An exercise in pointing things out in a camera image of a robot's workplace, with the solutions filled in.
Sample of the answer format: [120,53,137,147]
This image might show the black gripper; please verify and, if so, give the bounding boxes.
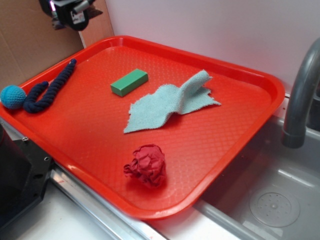
[38,0,103,31]

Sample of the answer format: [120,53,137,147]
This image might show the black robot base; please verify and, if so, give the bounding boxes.
[0,126,54,230]

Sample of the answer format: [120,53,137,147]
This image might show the brown cardboard panel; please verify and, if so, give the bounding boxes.
[0,0,114,89]

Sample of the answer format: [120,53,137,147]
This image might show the green rectangular block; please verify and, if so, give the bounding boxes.
[110,69,149,97]

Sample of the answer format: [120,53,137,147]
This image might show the blue crocheted ball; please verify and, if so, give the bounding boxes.
[0,85,27,110]

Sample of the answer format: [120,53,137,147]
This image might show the light blue cloth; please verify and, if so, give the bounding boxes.
[123,70,221,134]

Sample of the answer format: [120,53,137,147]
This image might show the red plastic tray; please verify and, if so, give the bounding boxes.
[0,36,285,220]

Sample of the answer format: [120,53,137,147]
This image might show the crumpled red paper ball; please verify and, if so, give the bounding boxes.
[123,144,167,189]

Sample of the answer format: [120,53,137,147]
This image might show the grey faucet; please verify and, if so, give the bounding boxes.
[281,39,320,149]

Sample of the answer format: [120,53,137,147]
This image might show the grey sink basin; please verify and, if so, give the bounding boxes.
[195,117,320,240]

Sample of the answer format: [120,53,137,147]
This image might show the round sink drain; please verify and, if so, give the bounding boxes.
[249,187,300,228]

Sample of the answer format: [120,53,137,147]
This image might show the navy blue twisted rope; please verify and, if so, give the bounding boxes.
[23,58,78,114]

